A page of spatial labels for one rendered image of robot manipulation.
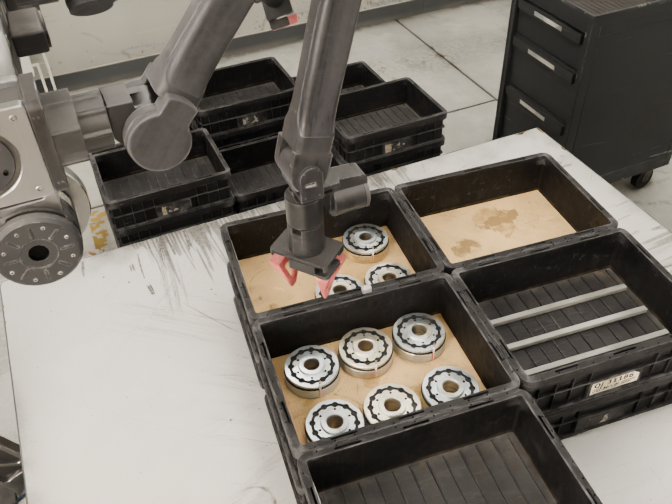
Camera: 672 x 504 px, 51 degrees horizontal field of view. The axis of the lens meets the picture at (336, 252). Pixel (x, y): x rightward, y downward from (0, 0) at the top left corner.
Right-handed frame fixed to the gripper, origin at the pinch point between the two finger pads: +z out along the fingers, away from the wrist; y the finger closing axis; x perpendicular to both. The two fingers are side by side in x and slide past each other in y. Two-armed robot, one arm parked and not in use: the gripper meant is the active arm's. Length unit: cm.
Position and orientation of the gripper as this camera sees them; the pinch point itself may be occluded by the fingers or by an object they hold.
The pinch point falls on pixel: (309, 286)
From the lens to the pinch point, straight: 118.0
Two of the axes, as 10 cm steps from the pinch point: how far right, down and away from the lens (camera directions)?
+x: -4.6, 6.1, -6.5
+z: 0.2, 7.4, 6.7
